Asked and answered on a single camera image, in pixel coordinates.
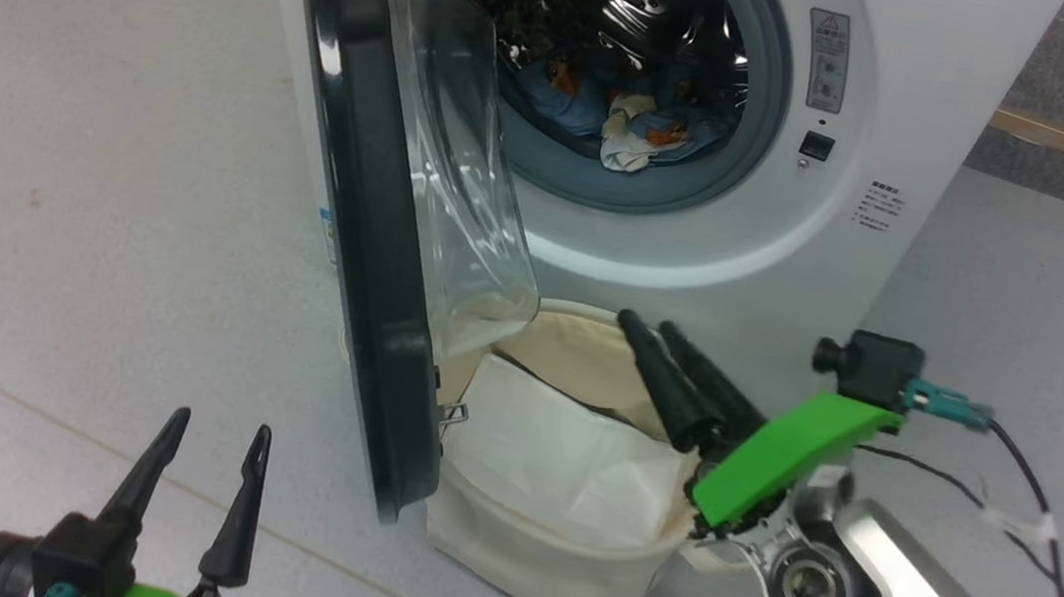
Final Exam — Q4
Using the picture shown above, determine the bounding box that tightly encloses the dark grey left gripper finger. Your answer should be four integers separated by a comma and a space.
196, 419, 274, 594
97, 398, 193, 545

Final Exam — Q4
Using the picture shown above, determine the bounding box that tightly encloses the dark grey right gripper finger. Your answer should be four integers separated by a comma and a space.
602, 308, 737, 458
644, 318, 778, 447

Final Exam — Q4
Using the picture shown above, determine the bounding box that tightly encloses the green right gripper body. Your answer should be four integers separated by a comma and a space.
682, 378, 910, 561

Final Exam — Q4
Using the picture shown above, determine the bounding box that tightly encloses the black round glass washer door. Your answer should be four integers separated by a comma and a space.
228, 0, 577, 540

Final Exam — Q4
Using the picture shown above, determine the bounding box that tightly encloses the blue garment with orange print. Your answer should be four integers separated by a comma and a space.
499, 44, 749, 177

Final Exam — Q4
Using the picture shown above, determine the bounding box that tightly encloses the white front-load washing machine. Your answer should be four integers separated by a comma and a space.
214, 0, 1064, 440

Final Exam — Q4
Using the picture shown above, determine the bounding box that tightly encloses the cream fabric laundry basket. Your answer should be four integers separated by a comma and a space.
411, 287, 790, 597

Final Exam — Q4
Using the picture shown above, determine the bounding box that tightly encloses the blue and white side sticker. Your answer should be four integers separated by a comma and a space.
314, 206, 343, 267

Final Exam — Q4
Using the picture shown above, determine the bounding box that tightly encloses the grey warning sticker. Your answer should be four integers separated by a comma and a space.
799, 8, 855, 115

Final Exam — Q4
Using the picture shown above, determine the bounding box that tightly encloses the teal right camera connector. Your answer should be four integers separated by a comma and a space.
901, 377, 996, 434

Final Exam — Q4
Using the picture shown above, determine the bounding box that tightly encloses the white cable tape tag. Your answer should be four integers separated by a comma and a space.
975, 499, 1063, 547

